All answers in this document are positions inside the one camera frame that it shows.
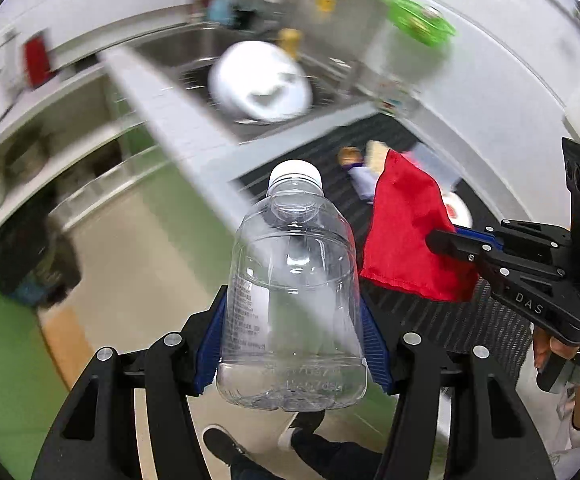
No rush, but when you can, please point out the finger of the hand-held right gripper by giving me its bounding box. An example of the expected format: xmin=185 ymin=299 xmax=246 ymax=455
xmin=426 ymin=229 xmax=568 ymax=283
xmin=452 ymin=219 xmax=573 ymax=253

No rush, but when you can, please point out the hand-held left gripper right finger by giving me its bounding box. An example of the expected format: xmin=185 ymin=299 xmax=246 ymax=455
xmin=357 ymin=295 xmax=558 ymax=480

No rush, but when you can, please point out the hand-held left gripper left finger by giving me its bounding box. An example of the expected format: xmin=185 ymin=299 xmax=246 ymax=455
xmin=30 ymin=285 xmax=231 ymax=480

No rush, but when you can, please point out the red cloth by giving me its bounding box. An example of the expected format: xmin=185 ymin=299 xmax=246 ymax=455
xmin=359 ymin=150 xmax=480 ymax=303

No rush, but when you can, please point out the clear plastic bottle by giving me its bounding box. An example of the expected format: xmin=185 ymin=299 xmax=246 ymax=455
xmin=216 ymin=160 xmax=371 ymax=413

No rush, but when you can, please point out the black trash bin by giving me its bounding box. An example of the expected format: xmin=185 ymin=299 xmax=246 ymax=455
xmin=0 ymin=210 xmax=82 ymax=306

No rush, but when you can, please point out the person's right hand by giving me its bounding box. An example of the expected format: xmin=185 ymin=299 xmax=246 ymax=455
xmin=534 ymin=330 xmax=580 ymax=387

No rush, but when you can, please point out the white round lid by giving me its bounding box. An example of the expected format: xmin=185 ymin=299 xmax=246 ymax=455
xmin=442 ymin=192 xmax=473 ymax=231

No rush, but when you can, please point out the pale blue packet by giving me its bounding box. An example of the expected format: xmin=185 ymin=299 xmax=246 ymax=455
xmin=410 ymin=142 xmax=463 ymax=188

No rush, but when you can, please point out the person's right leg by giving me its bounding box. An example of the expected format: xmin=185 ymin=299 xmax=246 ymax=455
xmin=290 ymin=427 xmax=385 ymax=480

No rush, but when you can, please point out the person's leg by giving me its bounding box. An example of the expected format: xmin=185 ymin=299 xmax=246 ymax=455
xmin=230 ymin=452 xmax=281 ymax=480
xmin=290 ymin=427 xmax=385 ymax=480

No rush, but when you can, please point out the beige cracker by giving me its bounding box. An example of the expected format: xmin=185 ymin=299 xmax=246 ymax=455
xmin=366 ymin=141 xmax=391 ymax=171

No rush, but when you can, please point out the black ribbed mat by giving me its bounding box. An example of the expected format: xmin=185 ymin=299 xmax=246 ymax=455
xmin=232 ymin=112 xmax=535 ymax=366

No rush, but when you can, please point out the person's left leg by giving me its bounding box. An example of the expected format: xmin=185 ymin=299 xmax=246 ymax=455
xmin=230 ymin=452 xmax=281 ymax=480

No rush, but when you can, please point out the green cabinet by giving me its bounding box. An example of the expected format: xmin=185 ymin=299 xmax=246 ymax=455
xmin=102 ymin=80 xmax=251 ymax=261

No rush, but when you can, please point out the clear printed glass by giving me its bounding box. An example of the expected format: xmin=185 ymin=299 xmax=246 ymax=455
xmin=377 ymin=75 xmax=415 ymax=116

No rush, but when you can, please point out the clear storage bin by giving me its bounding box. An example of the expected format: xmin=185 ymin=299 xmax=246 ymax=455
xmin=55 ymin=160 xmax=171 ymax=221

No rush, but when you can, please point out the green plastic basket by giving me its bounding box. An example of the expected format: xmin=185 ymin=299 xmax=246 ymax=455
xmin=380 ymin=0 xmax=456 ymax=47

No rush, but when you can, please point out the white bowl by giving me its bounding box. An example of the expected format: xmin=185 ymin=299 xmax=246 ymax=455
xmin=207 ymin=40 xmax=315 ymax=123

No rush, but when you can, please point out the small yellow bottle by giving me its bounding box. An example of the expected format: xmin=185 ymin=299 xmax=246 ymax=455
xmin=279 ymin=29 xmax=303 ymax=58

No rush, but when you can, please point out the steel pot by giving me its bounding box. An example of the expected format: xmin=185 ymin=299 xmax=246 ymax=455
xmin=4 ymin=132 xmax=47 ymax=183

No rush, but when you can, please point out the steel sink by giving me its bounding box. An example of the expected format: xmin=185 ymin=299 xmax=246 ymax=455
xmin=135 ymin=25 xmax=375 ymax=141

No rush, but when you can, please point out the dark cloth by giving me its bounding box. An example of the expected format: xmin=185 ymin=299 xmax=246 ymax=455
xmin=232 ymin=0 xmax=271 ymax=31

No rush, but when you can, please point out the red canister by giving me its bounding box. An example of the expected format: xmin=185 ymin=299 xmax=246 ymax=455
xmin=22 ymin=35 xmax=53 ymax=88

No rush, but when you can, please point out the blue dish soap bottle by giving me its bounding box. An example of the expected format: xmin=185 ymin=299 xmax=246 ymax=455
xmin=205 ymin=0 xmax=238 ymax=28

